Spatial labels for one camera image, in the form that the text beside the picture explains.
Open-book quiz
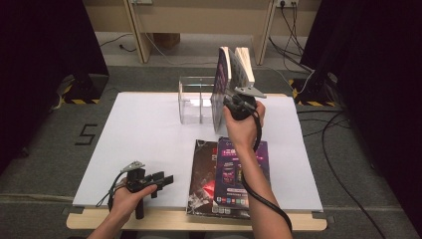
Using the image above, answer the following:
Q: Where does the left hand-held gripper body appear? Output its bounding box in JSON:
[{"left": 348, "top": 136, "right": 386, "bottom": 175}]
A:
[{"left": 119, "top": 160, "right": 159, "bottom": 220}]

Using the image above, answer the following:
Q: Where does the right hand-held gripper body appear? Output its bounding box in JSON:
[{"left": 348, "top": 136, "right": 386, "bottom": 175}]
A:
[{"left": 228, "top": 85, "right": 268, "bottom": 121}]

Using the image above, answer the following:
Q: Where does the clear acrylic book rack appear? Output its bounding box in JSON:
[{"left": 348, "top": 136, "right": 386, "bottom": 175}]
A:
[{"left": 177, "top": 76, "right": 217, "bottom": 125}]

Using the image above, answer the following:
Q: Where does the black and red magazine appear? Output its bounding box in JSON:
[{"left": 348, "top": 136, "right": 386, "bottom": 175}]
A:
[{"left": 186, "top": 138, "right": 252, "bottom": 221}]

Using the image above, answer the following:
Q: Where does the white book with picture grid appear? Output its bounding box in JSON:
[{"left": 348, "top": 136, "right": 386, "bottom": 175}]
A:
[{"left": 228, "top": 47, "right": 256, "bottom": 101}]

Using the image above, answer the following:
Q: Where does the person's left hand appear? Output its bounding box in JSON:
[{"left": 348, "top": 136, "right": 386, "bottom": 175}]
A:
[{"left": 107, "top": 180, "right": 159, "bottom": 221}]

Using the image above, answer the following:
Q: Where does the person's right hand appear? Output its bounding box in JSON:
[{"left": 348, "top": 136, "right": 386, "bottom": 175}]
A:
[{"left": 223, "top": 100, "right": 267, "bottom": 152}]

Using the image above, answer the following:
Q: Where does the white table mat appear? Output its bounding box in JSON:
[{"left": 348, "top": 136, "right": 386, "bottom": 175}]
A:
[{"left": 72, "top": 92, "right": 324, "bottom": 213}]

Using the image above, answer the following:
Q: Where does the black stand base striped tape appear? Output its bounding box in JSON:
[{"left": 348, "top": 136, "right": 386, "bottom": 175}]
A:
[
  {"left": 56, "top": 73, "right": 110, "bottom": 106},
  {"left": 288, "top": 71, "right": 337, "bottom": 108}
]

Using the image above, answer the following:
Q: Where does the brown cardboard box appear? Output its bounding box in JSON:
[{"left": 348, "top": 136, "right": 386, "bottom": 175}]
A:
[{"left": 152, "top": 32, "right": 182, "bottom": 51}]

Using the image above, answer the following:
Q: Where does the beige wooden desk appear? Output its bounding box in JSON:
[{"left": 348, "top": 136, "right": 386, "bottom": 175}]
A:
[{"left": 122, "top": 0, "right": 278, "bottom": 67}]

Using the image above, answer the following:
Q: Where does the black curtain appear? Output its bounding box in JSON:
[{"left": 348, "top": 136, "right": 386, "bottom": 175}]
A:
[
  {"left": 0, "top": 0, "right": 110, "bottom": 173},
  {"left": 300, "top": 0, "right": 422, "bottom": 233}
]

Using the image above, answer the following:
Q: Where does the left hand-held gripper cable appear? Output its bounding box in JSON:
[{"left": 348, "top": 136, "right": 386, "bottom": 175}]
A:
[{"left": 96, "top": 171, "right": 129, "bottom": 212}]

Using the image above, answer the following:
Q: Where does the hand-held gripper cable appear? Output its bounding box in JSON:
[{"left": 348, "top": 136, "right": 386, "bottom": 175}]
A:
[
  {"left": 96, "top": 171, "right": 129, "bottom": 212},
  {"left": 227, "top": 95, "right": 294, "bottom": 234}
]

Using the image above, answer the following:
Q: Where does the black cable bundle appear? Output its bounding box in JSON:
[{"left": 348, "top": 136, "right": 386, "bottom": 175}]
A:
[{"left": 268, "top": 1, "right": 315, "bottom": 74}]

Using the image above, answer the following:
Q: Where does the long black floor cable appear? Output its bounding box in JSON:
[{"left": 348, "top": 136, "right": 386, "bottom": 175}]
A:
[{"left": 297, "top": 109, "right": 387, "bottom": 239}]

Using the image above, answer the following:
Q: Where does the right hand-held gripper cable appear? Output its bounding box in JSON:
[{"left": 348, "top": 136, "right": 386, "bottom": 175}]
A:
[{"left": 227, "top": 95, "right": 294, "bottom": 234}]

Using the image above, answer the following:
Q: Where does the thin black floor cable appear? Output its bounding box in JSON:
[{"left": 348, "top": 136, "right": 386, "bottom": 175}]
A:
[{"left": 99, "top": 33, "right": 137, "bottom": 54}]

